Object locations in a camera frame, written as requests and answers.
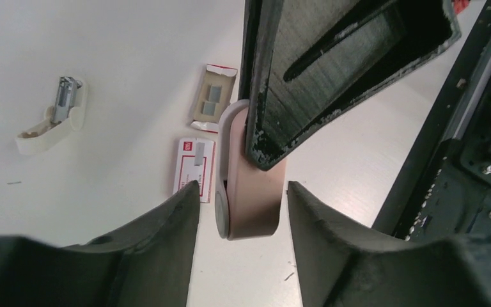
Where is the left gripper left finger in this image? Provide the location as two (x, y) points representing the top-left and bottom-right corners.
(0, 181), (200, 306)

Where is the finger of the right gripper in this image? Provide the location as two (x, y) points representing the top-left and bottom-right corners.
(238, 0), (461, 171)

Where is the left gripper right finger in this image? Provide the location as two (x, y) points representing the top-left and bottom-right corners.
(287, 182), (491, 306)

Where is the staple box tray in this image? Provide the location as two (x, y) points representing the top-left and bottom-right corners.
(190, 64), (238, 134)

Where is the pink stapler top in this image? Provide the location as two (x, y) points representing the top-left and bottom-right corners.
(215, 99), (286, 240)

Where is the red white staple box sleeve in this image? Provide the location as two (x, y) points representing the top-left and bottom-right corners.
(173, 138), (215, 203)

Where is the staple strip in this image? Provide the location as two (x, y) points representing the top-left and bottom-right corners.
(207, 85), (222, 103)
(201, 100), (217, 116)
(194, 142), (205, 166)

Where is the white stapler base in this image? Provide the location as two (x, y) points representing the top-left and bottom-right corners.
(15, 76), (88, 155)

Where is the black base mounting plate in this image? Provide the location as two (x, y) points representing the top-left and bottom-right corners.
(373, 1), (491, 242)

